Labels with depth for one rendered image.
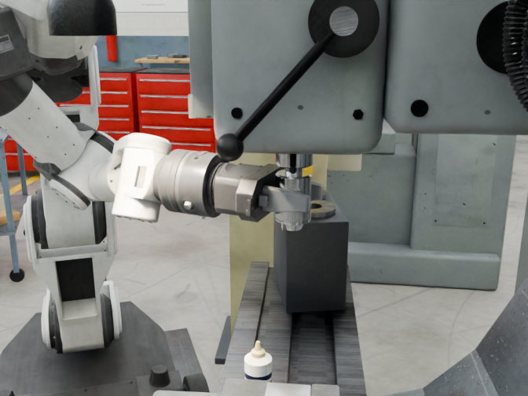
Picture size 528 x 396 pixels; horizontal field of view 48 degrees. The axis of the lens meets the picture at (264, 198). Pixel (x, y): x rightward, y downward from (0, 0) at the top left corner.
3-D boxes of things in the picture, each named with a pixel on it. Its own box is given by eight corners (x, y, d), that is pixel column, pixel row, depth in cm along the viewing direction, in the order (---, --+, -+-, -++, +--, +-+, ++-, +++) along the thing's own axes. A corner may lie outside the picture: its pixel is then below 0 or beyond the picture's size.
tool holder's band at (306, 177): (303, 174, 80) (303, 167, 79) (317, 183, 75) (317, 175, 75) (270, 177, 78) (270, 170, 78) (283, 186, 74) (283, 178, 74)
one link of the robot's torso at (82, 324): (45, 328, 167) (23, 182, 140) (119, 318, 172) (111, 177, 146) (45, 371, 154) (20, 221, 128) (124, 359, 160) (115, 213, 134)
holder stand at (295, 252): (284, 313, 117) (286, 216, 112) (273, 269, 138) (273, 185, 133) (346, 310, 118) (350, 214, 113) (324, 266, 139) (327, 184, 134)
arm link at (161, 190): (182, 143, 79) (111, 136, 84) (168, 223, 78) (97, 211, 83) (218, 161, 90) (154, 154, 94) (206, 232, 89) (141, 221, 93)
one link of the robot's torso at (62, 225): (36, 241, 146) (16, 45, 137) (110, 234, 151) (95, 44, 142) (31, 259, 132) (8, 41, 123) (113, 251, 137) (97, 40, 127)
